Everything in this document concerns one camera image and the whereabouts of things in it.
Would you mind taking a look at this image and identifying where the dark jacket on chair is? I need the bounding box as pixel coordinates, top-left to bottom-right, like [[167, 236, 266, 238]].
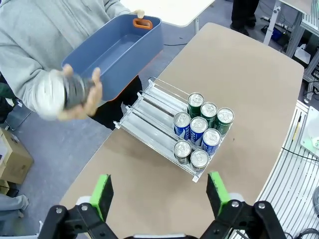
[[0, 73, 18, 124]]

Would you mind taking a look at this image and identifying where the blue plastic basket orange trim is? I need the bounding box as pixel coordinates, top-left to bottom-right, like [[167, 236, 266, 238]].
[[61, 14, 164, 102]]

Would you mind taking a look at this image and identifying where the white metal post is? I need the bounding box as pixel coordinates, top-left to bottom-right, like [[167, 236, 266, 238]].
[[263, 6, 281, 45]]

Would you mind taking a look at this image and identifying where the yellow pencil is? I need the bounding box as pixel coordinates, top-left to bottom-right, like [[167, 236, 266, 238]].
[[293, 112, 302, 141]]

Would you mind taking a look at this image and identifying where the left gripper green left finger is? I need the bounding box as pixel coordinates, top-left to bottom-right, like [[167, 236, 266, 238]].
[[37, 174, 118, 239]]

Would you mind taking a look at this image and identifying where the black beverage can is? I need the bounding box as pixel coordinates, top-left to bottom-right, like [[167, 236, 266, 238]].
[[62, 74, 96, 110], [190, 149, 209, 172], [173, 140, 192, 165]]

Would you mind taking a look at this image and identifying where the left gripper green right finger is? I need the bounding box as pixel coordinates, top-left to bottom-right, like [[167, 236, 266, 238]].
[[199, 171, 287, 239]]

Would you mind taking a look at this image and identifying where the person's right forearm grey sleeve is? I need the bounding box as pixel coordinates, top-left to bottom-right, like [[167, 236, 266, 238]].
[[0, 44, 67, 121]]

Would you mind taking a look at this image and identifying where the white wire can dispenser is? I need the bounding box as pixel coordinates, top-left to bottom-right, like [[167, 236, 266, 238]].
[[113, 76, 235, 184]]

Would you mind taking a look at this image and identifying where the white slatted platform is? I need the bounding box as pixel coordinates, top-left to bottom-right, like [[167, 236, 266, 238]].
[[259, 99, 319, 239]]

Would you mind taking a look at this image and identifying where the large cardboard box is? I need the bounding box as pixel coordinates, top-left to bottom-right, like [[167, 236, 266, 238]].
[[0, 128, 34, 185]]

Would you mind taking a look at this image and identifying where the person in grey trousers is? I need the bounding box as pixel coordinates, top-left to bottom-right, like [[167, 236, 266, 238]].
[[0, 194, 29, 221]]

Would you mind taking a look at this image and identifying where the white mounting plate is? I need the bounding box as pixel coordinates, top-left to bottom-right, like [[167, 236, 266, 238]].
[[300, 106, 319, 159]]

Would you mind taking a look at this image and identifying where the person in black trousers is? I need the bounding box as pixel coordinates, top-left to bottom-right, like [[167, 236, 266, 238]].
[[230, 0, 260, 35]]

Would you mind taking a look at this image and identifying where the aluminium profile frame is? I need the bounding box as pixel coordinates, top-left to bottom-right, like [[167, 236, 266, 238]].
[[286, 0, 319, 83]]

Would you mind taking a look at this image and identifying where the person's left forearm grey sleeve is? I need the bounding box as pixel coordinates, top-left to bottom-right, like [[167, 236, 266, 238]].
[[94, 0, 133, 23]]

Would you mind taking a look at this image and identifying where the green beverage can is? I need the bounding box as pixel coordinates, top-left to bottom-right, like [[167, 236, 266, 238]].
[[214, 107, 235, 136], [187, 92, 205, 119], [200, 102, 218, 125]]

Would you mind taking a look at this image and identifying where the person's right hand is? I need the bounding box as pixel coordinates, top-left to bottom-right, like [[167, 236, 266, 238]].
[[56, 64, 103, 121]]

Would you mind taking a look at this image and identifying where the white table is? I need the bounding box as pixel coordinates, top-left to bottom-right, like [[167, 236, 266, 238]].
[[119, 0, 216, 33]]

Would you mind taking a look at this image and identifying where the blue beverage can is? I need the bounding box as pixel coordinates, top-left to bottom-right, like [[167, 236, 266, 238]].
[[201, 128, 222, 156], [189, 116, 209, 146], [173, 112, 192, 140]]

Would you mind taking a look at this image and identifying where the person in grey hoodie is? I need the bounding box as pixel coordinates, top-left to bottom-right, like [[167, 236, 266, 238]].
[[0, 0, 145, 130]]

